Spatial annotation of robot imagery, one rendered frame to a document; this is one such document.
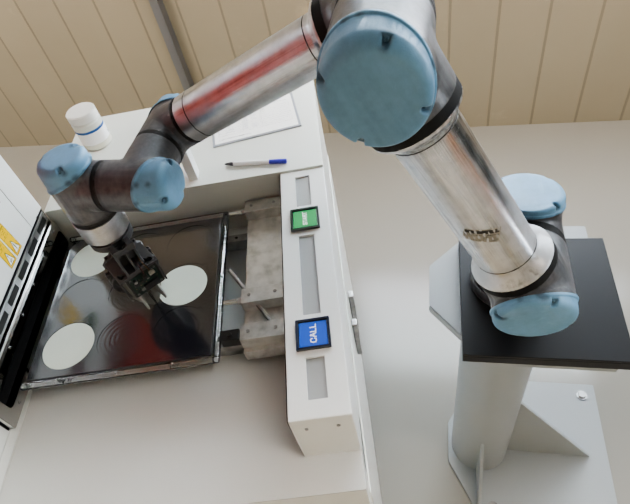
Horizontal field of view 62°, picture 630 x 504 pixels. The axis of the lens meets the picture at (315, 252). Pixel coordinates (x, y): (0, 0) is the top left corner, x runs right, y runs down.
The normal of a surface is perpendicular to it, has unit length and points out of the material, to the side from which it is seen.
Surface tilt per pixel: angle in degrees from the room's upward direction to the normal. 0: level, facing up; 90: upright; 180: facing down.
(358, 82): 83
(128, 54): 90
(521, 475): 0
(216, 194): 90
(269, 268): 0
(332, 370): 0
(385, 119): 83
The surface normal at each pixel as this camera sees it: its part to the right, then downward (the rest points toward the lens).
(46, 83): -0.14, 0.76
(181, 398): -0.16, -0.65
